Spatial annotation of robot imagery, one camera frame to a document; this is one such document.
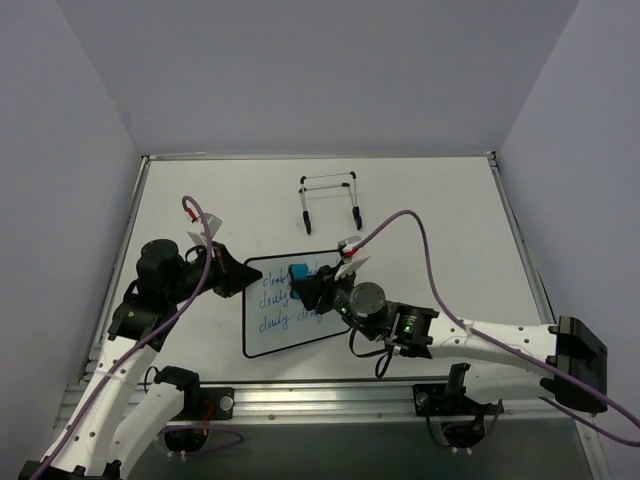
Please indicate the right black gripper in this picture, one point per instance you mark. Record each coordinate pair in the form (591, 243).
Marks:
(323, 290)

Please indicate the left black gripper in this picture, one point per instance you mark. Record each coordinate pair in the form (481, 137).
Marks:
(222, 275)

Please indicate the blue bone-shaped eraser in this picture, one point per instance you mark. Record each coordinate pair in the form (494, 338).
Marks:
(299, 281)

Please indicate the small black-framed whiteboard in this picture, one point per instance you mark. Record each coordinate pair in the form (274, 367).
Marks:
(274, 321)

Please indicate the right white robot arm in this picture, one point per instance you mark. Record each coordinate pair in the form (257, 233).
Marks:
(564, 361)

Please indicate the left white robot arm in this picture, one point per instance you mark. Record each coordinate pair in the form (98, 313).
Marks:
(101, 440)

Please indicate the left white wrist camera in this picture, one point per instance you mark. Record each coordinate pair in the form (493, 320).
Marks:
(203, 230)

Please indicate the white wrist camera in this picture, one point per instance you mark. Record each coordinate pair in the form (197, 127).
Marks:
(352, 257)
(203, 230)

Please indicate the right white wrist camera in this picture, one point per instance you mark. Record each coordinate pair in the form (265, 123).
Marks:
(352, 257)

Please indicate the wire whiteboard stand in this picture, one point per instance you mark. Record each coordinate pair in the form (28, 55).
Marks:
(329, 187)

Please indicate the aluminium front rail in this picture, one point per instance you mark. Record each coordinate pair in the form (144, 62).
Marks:
(386, 401)

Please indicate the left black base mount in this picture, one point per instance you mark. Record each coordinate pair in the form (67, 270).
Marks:
(214, 404)

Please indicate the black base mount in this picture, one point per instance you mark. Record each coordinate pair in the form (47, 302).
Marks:
(214, 404)
(431, 400)

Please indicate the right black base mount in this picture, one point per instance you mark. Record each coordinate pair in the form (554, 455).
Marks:
(431, 400)

